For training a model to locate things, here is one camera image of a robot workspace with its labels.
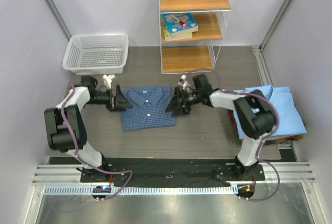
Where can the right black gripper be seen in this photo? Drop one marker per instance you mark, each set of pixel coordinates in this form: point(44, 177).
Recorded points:
point(181, 109)

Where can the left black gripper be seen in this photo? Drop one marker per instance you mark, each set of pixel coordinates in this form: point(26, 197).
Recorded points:
point(120, 101)

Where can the dark blue checkered shirt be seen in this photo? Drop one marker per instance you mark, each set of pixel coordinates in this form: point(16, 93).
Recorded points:
point(148, 108)

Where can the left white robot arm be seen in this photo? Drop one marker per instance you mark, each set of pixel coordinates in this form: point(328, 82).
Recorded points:
point(65, 127)

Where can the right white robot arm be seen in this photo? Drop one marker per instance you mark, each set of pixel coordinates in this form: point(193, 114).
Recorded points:
point(258, 118)

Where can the folded shirts pile underneath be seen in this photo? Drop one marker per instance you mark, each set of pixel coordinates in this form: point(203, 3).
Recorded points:
point(285, 138)

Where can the white plastic laundry basket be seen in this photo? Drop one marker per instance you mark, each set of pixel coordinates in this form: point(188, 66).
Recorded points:
point(92, 54)

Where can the green book underneath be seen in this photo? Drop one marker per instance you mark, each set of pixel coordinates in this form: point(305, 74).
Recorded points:
point(167, 34)

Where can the blue children's book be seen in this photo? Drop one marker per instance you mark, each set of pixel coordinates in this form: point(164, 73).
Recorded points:
point(174, 26)

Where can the red white marker pen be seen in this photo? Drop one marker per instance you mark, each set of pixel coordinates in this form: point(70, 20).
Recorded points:
point(178, 20)

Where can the folded light blue shirt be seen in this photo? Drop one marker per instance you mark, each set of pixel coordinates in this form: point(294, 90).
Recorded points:
point(281, 98)

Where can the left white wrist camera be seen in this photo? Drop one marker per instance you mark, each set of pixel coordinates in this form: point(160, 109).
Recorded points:
point(107, 80)

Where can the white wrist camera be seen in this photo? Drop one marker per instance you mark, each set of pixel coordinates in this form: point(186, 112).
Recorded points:
point(184, 84)
point(107, 80)

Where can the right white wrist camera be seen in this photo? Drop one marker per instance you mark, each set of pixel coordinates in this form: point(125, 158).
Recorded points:
point(184, 84)

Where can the black mounting base plate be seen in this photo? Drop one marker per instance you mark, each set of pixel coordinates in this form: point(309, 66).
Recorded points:
point(153, 172)

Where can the white wire wooden shelf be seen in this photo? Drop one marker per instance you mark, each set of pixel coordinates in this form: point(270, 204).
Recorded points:
point(200, 52)

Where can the aluminium rail frame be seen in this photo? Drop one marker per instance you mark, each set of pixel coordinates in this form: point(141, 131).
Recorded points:
point(64, 180)

